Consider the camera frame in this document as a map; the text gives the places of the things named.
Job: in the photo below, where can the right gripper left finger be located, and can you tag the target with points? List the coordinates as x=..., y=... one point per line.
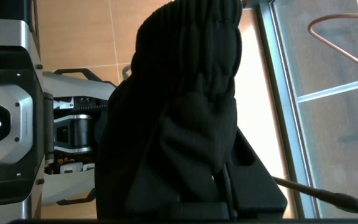
x=148, y=199

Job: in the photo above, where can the black shorts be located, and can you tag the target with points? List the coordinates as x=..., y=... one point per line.
x=172, y=93

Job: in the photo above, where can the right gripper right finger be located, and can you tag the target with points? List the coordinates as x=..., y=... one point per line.
x=253, y=189

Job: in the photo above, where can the window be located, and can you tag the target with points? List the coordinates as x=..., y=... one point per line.
x=337, y=124

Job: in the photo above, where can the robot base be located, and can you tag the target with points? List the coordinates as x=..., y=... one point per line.
x=11, y=93

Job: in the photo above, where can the black clothes rack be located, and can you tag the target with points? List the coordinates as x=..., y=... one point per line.
x=346, y=200

